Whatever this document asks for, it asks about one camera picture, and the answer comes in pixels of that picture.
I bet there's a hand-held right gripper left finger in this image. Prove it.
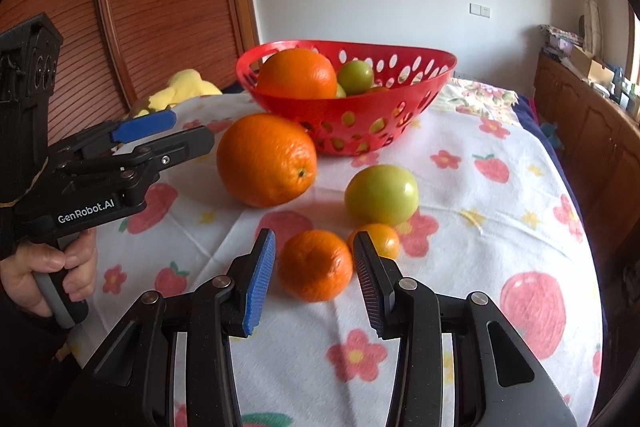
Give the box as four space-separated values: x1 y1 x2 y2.
55 228 277 427

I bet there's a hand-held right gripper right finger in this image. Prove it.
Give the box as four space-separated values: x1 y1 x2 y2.
352 231 578 427

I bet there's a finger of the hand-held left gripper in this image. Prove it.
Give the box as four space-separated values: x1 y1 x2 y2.
52 109 177 160
60 125 216 208

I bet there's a large orange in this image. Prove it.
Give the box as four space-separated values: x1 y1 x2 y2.
216 113 319 208
256 48 338 100

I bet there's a red perforated plastic basket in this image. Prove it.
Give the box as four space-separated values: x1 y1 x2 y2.
236 39 458 158

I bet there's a small yellow-green tomato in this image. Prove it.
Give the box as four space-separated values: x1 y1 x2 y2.
336 60 375 96

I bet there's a person's left forearm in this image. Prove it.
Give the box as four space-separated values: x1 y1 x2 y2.
0 282 86 427

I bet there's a person's left hand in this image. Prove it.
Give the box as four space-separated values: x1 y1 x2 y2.
0 228 99 319

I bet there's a small tangerine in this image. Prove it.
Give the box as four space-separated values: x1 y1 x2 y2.
347 223 401 260

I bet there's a yellow plush toy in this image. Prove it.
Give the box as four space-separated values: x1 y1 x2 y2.
129 69 223 120

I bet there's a white floral strawberry tablecloth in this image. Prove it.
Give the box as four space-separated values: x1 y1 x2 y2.
70 92 603 427

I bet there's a green tomato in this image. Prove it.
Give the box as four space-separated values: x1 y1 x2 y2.
344 164 420 228

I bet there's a wooden louvered wardrobe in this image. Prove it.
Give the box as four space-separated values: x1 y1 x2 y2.
0 0 261 142

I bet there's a floral blanket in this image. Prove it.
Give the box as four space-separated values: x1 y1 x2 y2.
440 77 522 124

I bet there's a dark blue bedsheet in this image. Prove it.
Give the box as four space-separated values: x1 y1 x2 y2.
515 92 586 228

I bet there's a teal soft item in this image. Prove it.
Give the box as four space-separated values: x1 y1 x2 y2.
540 122 564 151

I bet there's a wooden low cabinet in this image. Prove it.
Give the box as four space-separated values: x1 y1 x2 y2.
532 52 640 268

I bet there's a cardboard box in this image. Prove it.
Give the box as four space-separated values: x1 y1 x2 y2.
570 44 614 84

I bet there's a pile of folded cloths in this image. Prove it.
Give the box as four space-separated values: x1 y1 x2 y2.
539 24 584 58

